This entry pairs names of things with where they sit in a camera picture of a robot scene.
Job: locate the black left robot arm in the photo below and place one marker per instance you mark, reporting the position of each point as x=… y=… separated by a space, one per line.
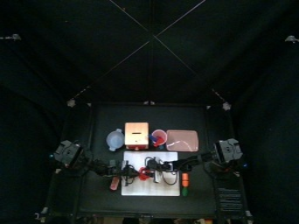
x=74 y=156

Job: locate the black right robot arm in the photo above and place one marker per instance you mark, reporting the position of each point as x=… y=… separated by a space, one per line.
x=222 y=153

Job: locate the red play dough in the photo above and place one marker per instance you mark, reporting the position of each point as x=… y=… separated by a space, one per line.
x=143 y=174

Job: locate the small wooden drawer box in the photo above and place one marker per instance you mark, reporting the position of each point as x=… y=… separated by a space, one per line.
x=137 y=134

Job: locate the pale blue plastic bowl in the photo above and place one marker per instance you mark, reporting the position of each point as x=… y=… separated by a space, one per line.
x=115 y=140

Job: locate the red toy sausage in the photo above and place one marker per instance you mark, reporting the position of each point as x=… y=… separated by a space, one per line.
x=114 y=183

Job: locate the orange toy carrot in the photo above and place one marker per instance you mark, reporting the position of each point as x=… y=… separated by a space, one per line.
x=185 y=182

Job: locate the red toy utensil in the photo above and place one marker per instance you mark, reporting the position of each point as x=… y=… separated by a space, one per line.
x=159 y=142

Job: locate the blue toy utensil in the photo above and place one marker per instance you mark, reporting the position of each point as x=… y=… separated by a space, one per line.
x=153 y=137

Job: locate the pink square plastic tray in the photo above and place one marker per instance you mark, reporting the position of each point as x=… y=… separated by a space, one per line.
x=182 y=140

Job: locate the pink plastic cup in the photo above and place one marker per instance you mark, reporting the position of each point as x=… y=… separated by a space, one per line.
x=161 y=134

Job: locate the white printed label sheet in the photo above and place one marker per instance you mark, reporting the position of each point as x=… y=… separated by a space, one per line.
x=230 y=199

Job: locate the silver frame clamp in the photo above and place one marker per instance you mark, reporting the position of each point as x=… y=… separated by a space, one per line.
x=15 y=37
x=149 y=102
x=71 y=102
x=226 y=106
x=291 y=38

